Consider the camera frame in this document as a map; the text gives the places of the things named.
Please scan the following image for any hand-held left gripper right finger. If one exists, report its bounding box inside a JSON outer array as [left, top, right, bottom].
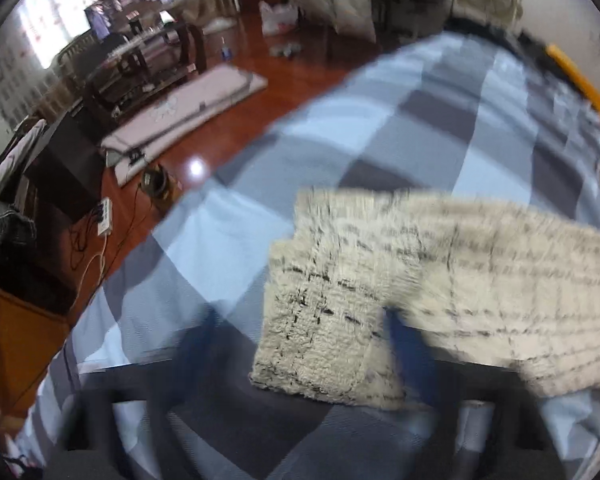
[[384, 309, 566, 480]]

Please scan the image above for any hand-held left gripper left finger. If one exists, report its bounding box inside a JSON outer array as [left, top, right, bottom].
[[55, 310, 241, 480]]

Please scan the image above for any cream fuzzy checked garment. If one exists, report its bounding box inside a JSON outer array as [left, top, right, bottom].
[[250, 187, 600, 408]]

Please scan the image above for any white power strip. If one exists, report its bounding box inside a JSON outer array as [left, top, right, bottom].
[[96, 198, 113, 236]]

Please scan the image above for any dark round tool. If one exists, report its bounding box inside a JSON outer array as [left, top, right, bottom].
[[141, 164, 173, 198]]

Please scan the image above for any dark denim cloth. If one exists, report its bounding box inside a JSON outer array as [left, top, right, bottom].
[[0, 200, 37, 281]]

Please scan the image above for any black cabinet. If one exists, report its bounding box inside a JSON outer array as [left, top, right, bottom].
[[24, 110, 107, 211]]

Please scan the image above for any pink floor mat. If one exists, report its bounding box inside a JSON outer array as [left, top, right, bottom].
[[100, 64, 268, 188]]

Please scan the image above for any blue grey checked blanket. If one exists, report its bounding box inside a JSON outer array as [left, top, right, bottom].
[[10, 32, 600, 480]]

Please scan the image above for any white pink cloth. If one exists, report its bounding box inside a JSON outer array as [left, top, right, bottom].
[[0, 120, 48, 196]]

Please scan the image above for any orange cloth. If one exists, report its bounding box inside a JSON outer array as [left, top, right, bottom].
[[547, 45, 600, 136]]

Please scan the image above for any white plastic bag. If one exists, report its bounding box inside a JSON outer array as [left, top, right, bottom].
[[259, 1, 301, 36]]

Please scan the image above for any flat screen television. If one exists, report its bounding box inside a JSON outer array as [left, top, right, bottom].
[[84, 0, 175, 41]]

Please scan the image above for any white cable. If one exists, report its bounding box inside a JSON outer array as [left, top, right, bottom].
[[72, 234, 109, 306]]

